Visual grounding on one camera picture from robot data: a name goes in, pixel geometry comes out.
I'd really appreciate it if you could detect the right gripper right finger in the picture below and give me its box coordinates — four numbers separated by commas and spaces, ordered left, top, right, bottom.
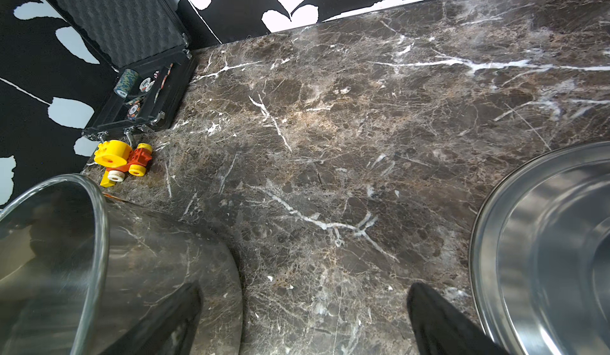
407, 282, 507, 354

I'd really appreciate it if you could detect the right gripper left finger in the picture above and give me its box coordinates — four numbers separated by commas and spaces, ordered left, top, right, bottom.
103, 282, 203, 354

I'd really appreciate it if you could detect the yellow red toy car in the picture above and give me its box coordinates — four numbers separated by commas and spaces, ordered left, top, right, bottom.
94, 140, 153, 188

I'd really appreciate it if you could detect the green poker chip stack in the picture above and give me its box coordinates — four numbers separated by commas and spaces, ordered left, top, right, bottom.
113, 69, 139, 99

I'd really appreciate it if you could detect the black open case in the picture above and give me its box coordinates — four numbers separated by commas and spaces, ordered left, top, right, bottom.
46, 0, 196, 141

